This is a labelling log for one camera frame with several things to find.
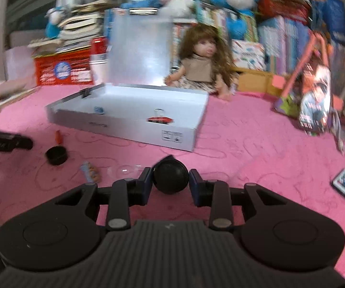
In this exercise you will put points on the white cardboard box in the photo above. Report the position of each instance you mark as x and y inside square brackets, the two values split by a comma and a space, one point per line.
[124, 126]

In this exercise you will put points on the stack of worn books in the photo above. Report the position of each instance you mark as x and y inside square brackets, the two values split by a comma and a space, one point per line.
[79, 27]

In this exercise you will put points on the smartphone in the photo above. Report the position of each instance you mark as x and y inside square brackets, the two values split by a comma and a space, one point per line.
[314, 102]

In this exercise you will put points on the wooden board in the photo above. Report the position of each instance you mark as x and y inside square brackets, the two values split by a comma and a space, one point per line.
[10, 99]

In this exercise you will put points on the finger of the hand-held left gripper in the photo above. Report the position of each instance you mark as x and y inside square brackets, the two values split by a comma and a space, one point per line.
[22, 142]

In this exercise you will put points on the white paper cup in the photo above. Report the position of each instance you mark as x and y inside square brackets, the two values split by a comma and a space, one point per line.
[99, 72]

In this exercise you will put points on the blue package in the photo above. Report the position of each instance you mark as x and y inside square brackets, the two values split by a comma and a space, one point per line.
[329, 18]

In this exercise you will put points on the small black binder clip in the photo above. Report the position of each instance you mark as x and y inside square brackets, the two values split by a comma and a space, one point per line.
[86, 93]

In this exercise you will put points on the blue and grey plush toy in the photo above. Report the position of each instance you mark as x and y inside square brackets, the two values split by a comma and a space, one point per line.
[54, 27]

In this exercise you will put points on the small blue plush toy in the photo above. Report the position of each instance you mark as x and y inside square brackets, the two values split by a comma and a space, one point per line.
[142, 0]

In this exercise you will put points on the clear plastic lid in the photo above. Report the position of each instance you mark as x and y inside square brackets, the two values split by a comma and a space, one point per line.
[124, 171]

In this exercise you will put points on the red mesh basket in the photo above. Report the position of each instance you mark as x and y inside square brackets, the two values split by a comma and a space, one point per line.
[283, 7]

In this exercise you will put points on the red soda can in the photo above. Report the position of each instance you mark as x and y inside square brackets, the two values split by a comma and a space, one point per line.
[99, 48]

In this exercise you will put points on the pink rabbit-print towel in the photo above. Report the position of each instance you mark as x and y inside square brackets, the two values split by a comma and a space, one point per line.
[250, 156]

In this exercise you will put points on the brown-haired doll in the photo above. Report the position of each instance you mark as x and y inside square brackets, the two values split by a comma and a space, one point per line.
[199, 66]

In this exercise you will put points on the red plastic basket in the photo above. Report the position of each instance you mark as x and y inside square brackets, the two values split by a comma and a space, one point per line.
[49, 69]

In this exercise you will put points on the blue beaded hair clip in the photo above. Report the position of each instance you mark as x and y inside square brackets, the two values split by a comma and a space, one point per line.
[89, 171]

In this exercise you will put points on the wooden drawer box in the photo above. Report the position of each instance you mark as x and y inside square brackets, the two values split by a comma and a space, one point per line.
[253, 81]

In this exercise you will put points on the translucent clipboard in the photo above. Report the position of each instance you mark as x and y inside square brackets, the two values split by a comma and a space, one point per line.
[139, 51]

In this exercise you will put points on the row of colourful books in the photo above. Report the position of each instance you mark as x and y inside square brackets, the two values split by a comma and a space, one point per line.
[214, 16]

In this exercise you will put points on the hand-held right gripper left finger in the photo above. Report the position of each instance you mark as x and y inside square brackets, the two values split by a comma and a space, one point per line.
[144, 186]

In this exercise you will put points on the row of pale blue books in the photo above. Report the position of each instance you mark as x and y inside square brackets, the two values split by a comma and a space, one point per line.
[280, 42]

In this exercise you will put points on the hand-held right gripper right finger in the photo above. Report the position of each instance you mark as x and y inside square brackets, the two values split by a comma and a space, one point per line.
[195, 187]

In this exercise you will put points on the white printed box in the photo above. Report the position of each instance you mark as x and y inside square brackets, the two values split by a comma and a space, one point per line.
[247, 55]

